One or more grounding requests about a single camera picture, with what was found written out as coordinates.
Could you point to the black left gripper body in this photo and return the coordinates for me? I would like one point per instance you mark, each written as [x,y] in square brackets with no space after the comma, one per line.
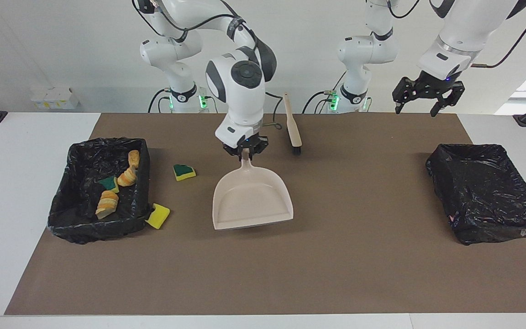
[434,84]

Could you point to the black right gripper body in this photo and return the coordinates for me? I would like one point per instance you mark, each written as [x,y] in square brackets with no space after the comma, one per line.
[256,142]

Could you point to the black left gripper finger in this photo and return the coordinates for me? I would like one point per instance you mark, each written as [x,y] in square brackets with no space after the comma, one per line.
[404,91]
[454,97]

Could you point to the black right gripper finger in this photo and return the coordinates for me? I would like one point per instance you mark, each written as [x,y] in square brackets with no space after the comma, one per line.
[239,154]
[252,154]

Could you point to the beige hand brush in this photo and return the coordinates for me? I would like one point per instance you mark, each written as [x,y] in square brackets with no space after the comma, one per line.
[294,132]

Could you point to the beige plastic dustpan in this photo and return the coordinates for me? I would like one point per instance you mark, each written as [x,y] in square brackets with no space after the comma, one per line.
[249,201]

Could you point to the brown bread roll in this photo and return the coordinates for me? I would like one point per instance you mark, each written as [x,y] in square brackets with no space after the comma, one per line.
[134,159]

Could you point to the small pale bread chunk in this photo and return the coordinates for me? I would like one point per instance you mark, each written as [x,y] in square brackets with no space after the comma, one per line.
[127,177]

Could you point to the small yellow green sponge piece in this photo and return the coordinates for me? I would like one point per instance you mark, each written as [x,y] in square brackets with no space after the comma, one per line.
[108,184]

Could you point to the large pale bread chunk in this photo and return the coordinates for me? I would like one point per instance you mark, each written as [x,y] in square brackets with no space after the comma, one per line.
[107,204]

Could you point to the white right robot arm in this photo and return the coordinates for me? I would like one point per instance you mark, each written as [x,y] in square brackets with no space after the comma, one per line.
[240,100]

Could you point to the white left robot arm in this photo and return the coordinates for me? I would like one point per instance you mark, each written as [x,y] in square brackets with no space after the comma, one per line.
[468,27]

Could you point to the black bag lined bin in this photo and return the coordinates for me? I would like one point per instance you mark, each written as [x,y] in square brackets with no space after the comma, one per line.
[85,164]
[482,192]

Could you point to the brown table mat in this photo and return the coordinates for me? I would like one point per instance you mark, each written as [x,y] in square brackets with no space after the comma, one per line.
[263,274]

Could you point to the white wall box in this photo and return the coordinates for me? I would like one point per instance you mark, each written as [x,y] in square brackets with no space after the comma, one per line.
[55,98]

